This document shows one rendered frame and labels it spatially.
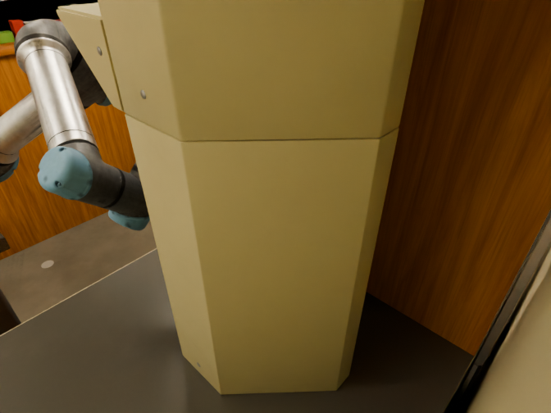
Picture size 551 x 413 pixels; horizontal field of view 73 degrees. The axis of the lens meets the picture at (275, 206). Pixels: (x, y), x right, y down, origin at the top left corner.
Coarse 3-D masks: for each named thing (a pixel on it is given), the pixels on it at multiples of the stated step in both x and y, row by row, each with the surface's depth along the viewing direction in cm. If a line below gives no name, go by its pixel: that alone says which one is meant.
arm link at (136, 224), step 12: (132, 168) 70; (132, 180) 67; (132, 192) 66; (120, 204) 65; (132, 204) 67; (144, 204) 69; (120, 216) 69; (132, 216) 69; (144, 216) 70; (132, 228) 70
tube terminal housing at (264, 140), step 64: (128, 0) 33; (192, 0) 30; (256, 0) 30; (320, 0) 30; (384, 0) 30; (128, 64) 37; (192, 64) 33; (256, 64) 33; (320, 64) 33; (384, 64) 33; (128, 128) 44; (192, 128) 36; (256, 128) 36; (320, 128) 36; (384, 128) 37; (192, 192) 40; (256, 192) 40; (320, 192) 41; (384, 192) 44; (192, 256) 47; (256, 256) 46; (320, 256) 46; (192, 320) 57; (256, 320) 53; (320, 320) 53; (256, 384) 62; (320, 384) 63
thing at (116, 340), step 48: (96, 288) 83; (144, 288) 83; (0, 336) 73; (48, 336) 73; (96, 336) 73; (144, 336) 73; (384, 336) 73; (432, 336) 73; (0, 384) 65; (48, 384) 65; (96, 384) 65; (144, 384) 65; (192, 384) 65; (384, 384) 65; (432, 384) 65
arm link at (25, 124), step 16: (80, 64) 81; (80, 80) 84; (96, 80) 86; (32, 96) 90; (80, 96) 88; (96, 96) 89; (16, 112) 91; (32, 112) 90; (0, 128) 93; (16, 128) 92; (32, 128) 93; (0, 144) 95; (16, 144) 96; (0, 160) 97; (16, 160) 104; (0, 176) 102
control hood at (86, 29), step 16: (64, 16) 43; (80, 16) 40; (96, 16) 38; (80, 32) 42; (96, 32) 39; (80, 48) 43; (96, 48) 41; (96, 64) 42; (112, 64) 40; (112, 80) 41; (112, 96) 43
